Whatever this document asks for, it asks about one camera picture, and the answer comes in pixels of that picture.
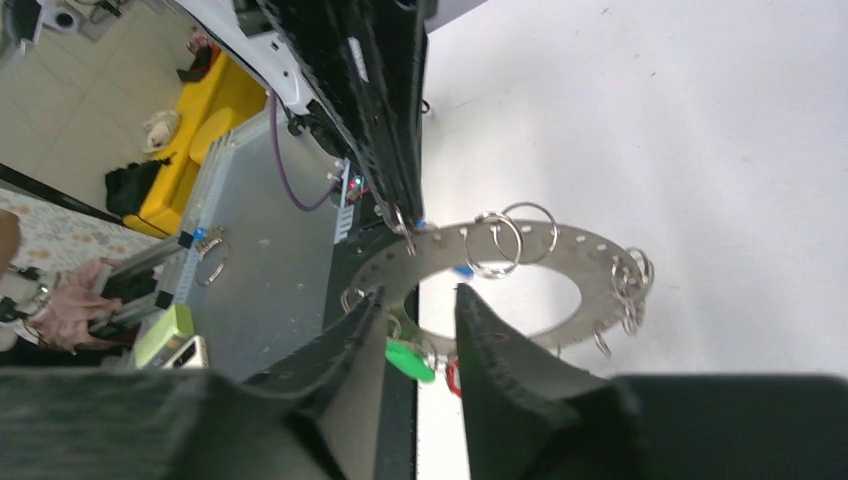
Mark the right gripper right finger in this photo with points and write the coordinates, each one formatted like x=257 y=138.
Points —
x=524 y=410

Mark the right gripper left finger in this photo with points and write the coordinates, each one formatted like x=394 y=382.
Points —
x=319 y=383

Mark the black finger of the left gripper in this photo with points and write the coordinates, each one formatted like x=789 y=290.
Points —
x=365 y=62

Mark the green key tag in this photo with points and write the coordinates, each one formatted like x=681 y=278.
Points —
x=408 y=362

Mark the red key tag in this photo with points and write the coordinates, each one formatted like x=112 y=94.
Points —
x=452 y=378

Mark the blue key tag with key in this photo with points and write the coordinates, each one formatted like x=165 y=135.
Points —
x=464 y=271

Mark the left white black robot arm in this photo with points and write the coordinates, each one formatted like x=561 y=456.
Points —
x=245 y=31

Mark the spare keyring with keys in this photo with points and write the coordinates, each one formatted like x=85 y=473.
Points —
x=212 y=249

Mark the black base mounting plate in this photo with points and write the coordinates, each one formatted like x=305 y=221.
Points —
x=387 y=409

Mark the yellow sofa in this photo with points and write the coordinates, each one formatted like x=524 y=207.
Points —
x=225 y=98

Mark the white smartphone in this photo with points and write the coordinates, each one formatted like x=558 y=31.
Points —
x=191 y=355

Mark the green power bank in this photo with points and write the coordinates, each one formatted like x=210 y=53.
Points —
x=160 y=342

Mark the black bag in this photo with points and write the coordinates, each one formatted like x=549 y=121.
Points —
x=127 y=187

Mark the pink cloth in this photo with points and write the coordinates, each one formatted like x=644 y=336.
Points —
x=64 y=323

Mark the left white cable duct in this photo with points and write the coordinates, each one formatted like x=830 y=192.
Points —
x=345 y=214

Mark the aluminium frame rail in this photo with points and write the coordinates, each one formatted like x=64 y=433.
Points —
x=235 y=188

